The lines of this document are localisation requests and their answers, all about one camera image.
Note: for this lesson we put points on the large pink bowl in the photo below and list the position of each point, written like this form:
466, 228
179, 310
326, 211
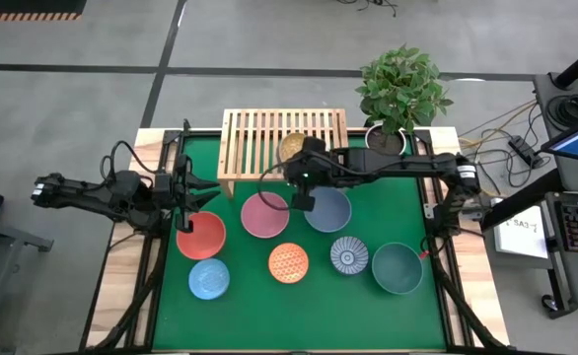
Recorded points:
264, 217

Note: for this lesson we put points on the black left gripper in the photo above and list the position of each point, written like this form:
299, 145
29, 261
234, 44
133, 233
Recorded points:
184, 167

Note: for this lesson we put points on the slatted wooden shelf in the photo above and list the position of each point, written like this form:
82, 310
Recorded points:
249, 148

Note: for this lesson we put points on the small orange patterned bowl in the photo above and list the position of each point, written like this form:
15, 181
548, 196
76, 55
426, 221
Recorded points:
288, 263

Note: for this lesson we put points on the white paper sheet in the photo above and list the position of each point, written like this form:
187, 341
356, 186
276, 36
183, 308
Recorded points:
521, 234

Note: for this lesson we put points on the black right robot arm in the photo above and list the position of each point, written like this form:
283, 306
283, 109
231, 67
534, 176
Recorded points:
407, 165

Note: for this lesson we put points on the small blue-white striped bowl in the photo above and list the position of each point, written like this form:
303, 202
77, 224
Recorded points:
349, 255

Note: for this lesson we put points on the large blue-grey bowl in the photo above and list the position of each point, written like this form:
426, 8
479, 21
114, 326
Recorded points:
331, 212

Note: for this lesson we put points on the black power strip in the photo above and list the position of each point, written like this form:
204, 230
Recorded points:
526, 150

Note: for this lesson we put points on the white plant pot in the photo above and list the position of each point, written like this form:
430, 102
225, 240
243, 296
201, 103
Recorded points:
385, 145

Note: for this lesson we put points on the black aluminium table frame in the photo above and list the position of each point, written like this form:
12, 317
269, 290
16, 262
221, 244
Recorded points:
454, 305

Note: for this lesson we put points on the large red-orange bowl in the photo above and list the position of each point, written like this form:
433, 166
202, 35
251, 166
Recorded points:
205, 239

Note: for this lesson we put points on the large dark green bowl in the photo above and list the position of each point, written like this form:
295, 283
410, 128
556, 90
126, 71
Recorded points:
397, 268

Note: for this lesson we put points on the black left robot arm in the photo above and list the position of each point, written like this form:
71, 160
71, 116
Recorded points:
87, 192

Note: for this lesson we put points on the orange-black hazard tape strip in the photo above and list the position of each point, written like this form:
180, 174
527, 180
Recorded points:
27, 16

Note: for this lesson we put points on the green leafy plant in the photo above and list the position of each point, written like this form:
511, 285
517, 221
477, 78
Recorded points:
400, 89

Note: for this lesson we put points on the small yellow bowl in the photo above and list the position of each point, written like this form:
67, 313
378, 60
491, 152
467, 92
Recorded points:
290, 144

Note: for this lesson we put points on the green table mat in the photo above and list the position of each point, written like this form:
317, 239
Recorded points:
318, 315

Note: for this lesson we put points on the small light blue bowl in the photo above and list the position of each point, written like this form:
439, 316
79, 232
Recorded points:
209, 279

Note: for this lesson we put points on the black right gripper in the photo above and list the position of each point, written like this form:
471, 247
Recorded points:
321, 170

